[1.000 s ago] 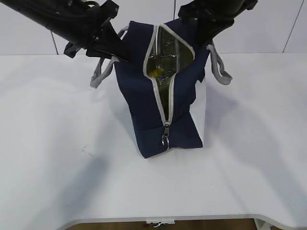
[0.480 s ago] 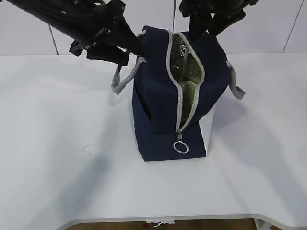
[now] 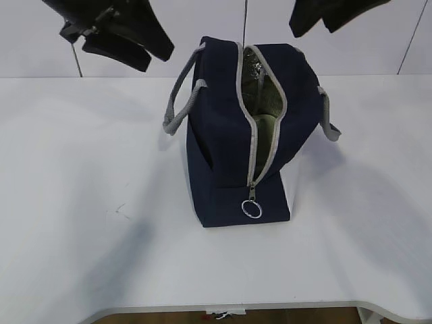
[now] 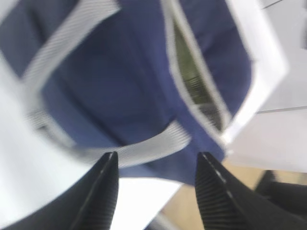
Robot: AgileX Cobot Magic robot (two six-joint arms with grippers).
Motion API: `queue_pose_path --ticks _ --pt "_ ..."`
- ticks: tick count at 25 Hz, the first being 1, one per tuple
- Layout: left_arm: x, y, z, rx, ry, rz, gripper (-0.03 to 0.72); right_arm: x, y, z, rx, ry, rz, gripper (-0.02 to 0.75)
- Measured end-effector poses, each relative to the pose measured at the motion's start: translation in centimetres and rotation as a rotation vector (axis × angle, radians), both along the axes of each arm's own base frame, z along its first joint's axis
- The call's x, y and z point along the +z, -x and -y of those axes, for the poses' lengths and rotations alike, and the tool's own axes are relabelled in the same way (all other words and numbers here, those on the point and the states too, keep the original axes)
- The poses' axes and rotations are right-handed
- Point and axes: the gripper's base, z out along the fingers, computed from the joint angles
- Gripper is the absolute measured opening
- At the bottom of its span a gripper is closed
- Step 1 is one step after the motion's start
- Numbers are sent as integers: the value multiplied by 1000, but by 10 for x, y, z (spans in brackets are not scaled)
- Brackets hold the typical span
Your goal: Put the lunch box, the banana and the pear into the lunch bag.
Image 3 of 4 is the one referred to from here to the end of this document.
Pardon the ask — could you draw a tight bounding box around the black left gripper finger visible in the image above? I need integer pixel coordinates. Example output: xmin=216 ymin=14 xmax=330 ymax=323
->
xmin=107 ymin=0 xmax=174 ymax=61
xmin=82 ymin=33 xmax=151 ymax=72

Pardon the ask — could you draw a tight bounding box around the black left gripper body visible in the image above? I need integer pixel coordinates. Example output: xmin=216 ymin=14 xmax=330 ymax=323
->
xmin=40 ymin=0 xmax=119 ymax=43

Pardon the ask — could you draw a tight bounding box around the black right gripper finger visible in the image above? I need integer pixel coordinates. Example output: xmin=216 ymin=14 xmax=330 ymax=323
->
xmin=289 ymin=0 xmax=324 ymax=38
xmin=323 ymin=0 xmax=390 ymax=33

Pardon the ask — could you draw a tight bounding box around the green lid glass food container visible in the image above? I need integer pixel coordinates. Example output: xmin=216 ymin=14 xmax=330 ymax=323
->
xmin=241 ymin=60 xmax=283 ymax=168

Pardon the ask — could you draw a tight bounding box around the navy blue lunch bag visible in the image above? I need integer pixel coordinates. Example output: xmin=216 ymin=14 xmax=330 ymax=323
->
xmin=163 ymin=36 xmax=341 ymax=227

